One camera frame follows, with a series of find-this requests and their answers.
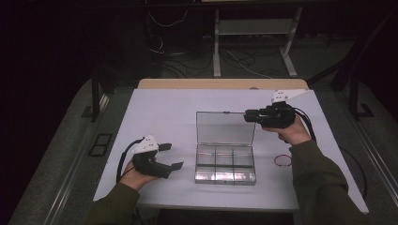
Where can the clear plastic compartment box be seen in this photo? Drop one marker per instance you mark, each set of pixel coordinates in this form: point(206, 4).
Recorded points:
point(225, 150)

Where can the black floor socket panel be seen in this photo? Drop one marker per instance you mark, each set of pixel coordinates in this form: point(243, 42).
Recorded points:
point(100, 144)

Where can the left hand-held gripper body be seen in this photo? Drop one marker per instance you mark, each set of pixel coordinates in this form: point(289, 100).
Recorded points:
point(147, 162)

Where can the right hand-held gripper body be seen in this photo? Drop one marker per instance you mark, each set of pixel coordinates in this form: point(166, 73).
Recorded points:
point(277, 115)

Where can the white metal desk frame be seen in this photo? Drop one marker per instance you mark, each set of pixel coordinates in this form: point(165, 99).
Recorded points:
point(255, 26)

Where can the black metal stand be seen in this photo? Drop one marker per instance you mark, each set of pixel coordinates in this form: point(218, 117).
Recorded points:
point(354, 100)
point(95, 100)

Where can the wooden table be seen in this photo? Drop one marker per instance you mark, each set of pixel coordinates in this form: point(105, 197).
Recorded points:
point(219, 83)

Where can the person's right hand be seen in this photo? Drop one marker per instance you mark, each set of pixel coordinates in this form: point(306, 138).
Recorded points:
point(294, 132)

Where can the metal floor rail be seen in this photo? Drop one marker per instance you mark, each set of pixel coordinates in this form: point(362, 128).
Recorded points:
point(73, 175)
point(378, 162)

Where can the person's left hand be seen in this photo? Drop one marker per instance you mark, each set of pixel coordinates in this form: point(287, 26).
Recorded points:
point(134, 179)

